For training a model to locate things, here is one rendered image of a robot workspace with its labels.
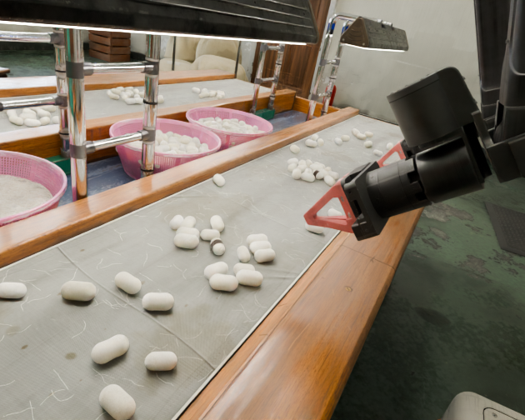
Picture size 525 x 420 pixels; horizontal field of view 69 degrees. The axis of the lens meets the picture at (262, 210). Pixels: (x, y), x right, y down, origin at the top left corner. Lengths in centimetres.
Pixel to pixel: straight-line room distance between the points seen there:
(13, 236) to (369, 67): 501
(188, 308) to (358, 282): 24
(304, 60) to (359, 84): 80
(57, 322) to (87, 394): 10
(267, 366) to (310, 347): 6
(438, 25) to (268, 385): 504
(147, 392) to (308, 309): 21
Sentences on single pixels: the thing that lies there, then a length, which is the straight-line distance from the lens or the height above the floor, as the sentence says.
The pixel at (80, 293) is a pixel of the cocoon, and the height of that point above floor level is 76.
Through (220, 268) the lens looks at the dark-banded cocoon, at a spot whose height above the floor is 76.
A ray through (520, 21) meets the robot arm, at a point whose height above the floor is 111.
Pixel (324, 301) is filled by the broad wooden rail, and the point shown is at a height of 76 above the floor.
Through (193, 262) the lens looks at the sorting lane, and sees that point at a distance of 57.
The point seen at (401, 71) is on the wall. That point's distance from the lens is 529.
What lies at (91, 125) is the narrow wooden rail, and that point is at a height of 76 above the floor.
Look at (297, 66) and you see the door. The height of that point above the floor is 50.
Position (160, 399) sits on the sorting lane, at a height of 74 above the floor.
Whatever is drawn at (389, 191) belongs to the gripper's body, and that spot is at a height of 94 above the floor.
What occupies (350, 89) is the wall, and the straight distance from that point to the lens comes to 540.
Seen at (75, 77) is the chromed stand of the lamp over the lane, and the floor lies 95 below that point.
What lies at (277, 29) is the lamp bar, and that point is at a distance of 64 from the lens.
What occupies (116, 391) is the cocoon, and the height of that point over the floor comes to 76.
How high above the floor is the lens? 108
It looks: 27 degrees down
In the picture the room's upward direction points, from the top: 12 degrees clockwise
